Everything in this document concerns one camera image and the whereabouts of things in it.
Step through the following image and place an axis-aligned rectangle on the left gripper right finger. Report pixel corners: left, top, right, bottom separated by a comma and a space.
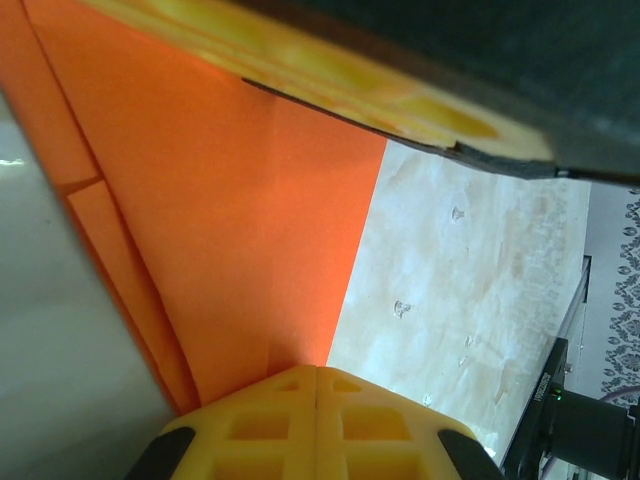
316, 365, 507, 480

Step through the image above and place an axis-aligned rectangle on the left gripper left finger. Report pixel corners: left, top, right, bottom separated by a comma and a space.
124, 363, 319, 480

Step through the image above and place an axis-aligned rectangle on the orange paper sheet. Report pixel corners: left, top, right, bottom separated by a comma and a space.
0, 0, 389, 416

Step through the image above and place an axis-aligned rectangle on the right aluminium side rail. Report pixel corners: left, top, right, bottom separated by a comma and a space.
559, 253, 594, 361

